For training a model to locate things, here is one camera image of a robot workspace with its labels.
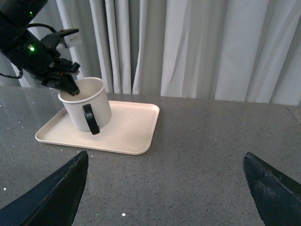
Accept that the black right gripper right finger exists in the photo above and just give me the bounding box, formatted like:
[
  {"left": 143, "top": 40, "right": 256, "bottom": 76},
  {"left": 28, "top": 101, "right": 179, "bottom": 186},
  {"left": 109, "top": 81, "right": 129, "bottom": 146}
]
[{"left": 243, "top": 152, "right": 301, "bottom": 226}]

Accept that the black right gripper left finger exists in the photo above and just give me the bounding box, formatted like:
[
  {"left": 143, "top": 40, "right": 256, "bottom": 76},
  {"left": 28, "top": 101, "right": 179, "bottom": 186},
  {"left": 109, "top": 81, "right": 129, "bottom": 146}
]
[{"left": 0, "top": 151, "right": 88, "bottom": 226}]

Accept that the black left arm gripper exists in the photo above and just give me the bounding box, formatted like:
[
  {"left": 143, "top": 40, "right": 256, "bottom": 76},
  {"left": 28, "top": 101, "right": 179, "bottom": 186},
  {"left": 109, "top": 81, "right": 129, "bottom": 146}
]
[{"left": 4, "top": 32, "right": 80, "bottom": 96}]

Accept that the white mug black handle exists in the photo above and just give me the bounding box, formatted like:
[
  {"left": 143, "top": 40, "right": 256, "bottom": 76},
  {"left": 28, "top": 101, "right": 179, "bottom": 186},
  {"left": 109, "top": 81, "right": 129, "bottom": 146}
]
[{"left": 58, "top": 77, "right": 112, "bottom": 135}]

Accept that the cream rectangular plastic tray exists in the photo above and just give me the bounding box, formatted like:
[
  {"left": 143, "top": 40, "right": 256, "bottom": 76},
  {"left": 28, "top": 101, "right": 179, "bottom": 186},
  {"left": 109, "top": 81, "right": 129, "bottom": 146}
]
[{"left": 35, "top": 101, "right": 160, "bottom": 155}]

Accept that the grey pleated curtain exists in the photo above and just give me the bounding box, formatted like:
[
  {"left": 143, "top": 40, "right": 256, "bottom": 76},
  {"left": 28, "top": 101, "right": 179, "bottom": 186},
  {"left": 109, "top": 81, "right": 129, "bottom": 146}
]
[{"left": 0, "top": 0, "right": 301, "bottom": 106}]

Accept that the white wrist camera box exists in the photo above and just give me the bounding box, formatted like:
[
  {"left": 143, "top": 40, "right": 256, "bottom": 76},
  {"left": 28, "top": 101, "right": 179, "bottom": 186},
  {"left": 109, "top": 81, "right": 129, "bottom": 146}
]
[{"left": 64, "top": 33, "right": 82, "bottom": 48}]

